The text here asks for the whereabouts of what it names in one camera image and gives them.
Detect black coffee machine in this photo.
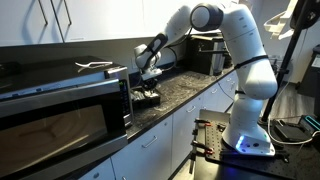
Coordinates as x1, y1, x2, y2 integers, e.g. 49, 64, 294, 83
184, 32, 235, 77

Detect white lower cabinets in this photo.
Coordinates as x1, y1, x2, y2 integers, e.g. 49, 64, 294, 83
78, 71, 240, 180

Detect black utensil holder tray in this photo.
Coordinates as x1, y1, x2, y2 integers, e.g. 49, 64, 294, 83
129, 85, 162, 112

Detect orange black bar clamp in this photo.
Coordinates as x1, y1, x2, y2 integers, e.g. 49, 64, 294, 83
190, 139, 215, 156
193, 117, 213, 128

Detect teal edged black case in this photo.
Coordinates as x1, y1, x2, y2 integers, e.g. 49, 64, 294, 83
299, 114, 320, 135

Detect black stainless microwave oven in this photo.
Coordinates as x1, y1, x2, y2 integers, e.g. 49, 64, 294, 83
0, 54, 135, 180

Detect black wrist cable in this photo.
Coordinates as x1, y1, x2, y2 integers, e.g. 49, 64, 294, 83
161, 28, 194, 73

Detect flat black box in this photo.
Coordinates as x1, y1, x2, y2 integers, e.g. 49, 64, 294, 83
273, 122, 310, 143

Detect black camera stand pole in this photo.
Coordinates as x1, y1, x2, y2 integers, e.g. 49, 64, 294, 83
260, 0, 320, 124

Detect white upper cabinets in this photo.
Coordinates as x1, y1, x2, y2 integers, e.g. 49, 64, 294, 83
0, 0, 255, 48

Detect black perforated robot table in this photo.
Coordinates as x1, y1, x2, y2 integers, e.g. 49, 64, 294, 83
192, 109, 320, 180

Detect white cabinets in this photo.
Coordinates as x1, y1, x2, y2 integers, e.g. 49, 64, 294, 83
78, 71, 240, 180
0, 0, 255, 48

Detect dark upper cabinet handle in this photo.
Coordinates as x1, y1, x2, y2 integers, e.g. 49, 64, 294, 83
62, 0, 73, 27
36, 0, 49, 27

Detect tall black waste bin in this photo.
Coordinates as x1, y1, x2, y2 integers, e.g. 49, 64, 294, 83
297, 44, 320, 117

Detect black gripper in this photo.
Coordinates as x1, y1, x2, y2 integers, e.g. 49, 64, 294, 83
142, 77, 159, 99

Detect thin white cable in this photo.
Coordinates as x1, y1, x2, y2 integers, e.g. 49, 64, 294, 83
265, 79, 320, 147

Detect white plastic fork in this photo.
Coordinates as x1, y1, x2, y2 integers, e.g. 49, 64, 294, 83
74, 60, 114, 74

